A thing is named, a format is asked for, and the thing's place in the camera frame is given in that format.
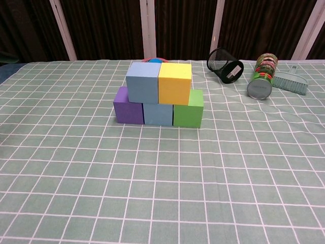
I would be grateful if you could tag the light blue cube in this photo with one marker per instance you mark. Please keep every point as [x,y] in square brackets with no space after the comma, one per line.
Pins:
[142,86]
[158,114]

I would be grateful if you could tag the green cube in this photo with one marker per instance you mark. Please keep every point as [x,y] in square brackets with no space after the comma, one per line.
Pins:
[188,115]

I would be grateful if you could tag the yellow cube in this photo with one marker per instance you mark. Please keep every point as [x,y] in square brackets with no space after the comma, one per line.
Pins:
[174,89]

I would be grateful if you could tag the purple cube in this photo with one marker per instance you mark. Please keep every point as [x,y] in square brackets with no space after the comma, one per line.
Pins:
[128,113]

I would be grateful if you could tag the blue ball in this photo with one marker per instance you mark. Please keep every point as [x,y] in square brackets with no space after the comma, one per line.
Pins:
[155,60]

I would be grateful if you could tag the red tape roll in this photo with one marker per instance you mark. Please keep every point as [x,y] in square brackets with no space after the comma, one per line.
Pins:
[144,60]

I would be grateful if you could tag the green checkered tablecloth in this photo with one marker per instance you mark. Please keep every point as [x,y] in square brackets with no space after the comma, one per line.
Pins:
[162,203]

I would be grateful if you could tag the black mesh pen cup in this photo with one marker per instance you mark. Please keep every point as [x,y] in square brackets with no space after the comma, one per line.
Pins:
[228,71]

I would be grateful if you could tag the green chips can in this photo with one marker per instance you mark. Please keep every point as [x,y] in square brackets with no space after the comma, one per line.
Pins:
[261,76]

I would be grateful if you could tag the dark pleated curtain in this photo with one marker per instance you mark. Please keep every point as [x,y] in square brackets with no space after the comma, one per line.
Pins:
[106,25]

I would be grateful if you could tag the pale blue hand brush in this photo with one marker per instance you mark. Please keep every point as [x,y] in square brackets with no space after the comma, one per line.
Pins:
[292,84]

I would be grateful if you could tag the white frame post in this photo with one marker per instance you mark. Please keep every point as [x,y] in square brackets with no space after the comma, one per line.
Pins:
[308,28]
[148,25]
[63,30]
[218,25]

